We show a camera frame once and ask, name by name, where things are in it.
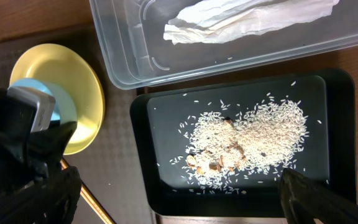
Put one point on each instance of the clear plastic waste bin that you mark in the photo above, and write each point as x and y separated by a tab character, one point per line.
130	34

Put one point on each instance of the black plastic tray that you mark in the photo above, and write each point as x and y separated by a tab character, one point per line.
259	201

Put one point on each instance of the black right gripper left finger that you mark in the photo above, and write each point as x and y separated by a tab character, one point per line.
50	201

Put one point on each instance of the rice and nut scraps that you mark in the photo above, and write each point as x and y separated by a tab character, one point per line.
230	140

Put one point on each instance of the wooden chopstick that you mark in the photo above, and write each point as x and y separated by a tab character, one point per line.
93	202

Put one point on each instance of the white paper napkin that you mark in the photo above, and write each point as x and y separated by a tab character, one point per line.
221	21

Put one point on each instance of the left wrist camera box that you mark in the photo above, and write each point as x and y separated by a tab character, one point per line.
43	103

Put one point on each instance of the yellow plastic plate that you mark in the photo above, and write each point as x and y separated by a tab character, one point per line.
59	65

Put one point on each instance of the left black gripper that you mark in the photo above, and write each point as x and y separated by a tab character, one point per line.
25	156

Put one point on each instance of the light blue plastic bowl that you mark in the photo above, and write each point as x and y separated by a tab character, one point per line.
65	109

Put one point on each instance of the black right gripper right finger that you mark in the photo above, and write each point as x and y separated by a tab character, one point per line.
304	201

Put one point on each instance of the brown plastic serving tray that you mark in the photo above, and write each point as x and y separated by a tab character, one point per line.
110	165

